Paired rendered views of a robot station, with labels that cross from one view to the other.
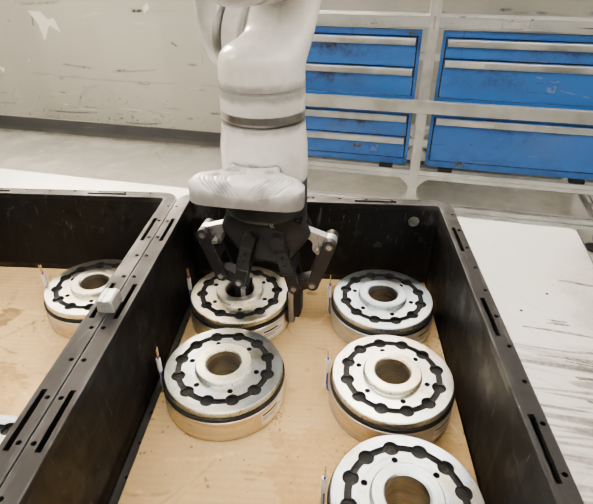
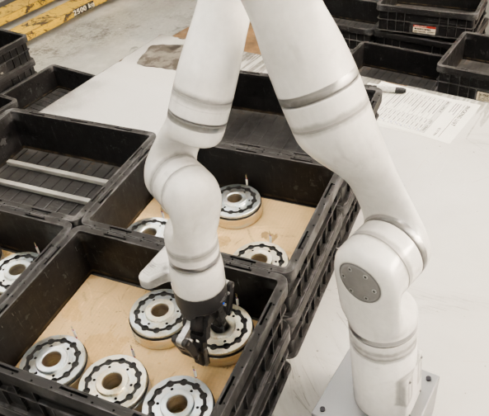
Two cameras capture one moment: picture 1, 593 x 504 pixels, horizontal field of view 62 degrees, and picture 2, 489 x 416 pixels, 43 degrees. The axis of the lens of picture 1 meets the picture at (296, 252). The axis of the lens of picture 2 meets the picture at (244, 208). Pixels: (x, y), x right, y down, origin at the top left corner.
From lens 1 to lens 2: 98 cm
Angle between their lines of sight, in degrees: 86
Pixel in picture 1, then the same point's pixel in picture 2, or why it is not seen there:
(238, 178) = (162, 254)
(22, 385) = not seen: hidden behind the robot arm
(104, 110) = not seen: outside the picture
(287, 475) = (104, 339)
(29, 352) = (232, 248)
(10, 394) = not seen: hidden behind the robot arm
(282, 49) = (168, 229)
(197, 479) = (121, 309)
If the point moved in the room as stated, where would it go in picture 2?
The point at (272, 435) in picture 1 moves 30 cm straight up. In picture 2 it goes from (127, 338) to (81, 194)
